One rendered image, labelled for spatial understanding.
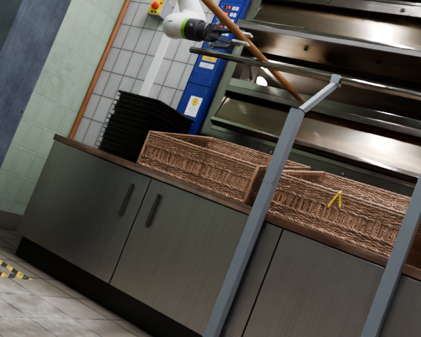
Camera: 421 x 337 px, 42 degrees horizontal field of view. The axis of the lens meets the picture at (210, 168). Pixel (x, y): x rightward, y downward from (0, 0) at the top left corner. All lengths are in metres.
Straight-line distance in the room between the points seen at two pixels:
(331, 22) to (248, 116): 0.59
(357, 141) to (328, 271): 0.82
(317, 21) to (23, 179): 1.78
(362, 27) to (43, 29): 1.41
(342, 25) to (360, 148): 0.62
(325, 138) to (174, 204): 0.79
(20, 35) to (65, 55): 1.00
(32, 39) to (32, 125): 0.97
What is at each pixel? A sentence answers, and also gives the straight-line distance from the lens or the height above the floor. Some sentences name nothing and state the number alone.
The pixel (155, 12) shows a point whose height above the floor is 1.43.
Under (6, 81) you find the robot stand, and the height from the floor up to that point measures 0.68.
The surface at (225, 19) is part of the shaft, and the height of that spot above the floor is 1.18.
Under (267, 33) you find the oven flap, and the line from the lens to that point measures 2.67.
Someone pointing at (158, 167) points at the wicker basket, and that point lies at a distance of 2.24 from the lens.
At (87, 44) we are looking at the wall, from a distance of 3.28.
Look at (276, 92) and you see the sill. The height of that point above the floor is 1.16.
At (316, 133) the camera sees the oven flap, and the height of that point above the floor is 1.01.
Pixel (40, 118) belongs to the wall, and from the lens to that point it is 3.16.
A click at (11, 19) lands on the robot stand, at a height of 0.89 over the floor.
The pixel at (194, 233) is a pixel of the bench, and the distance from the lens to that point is 2.03.
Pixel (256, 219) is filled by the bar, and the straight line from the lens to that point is 1.86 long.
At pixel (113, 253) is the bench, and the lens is 2.23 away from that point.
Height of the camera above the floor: 0.52
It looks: 4 degrees up
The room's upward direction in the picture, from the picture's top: 22 degrees clockwise
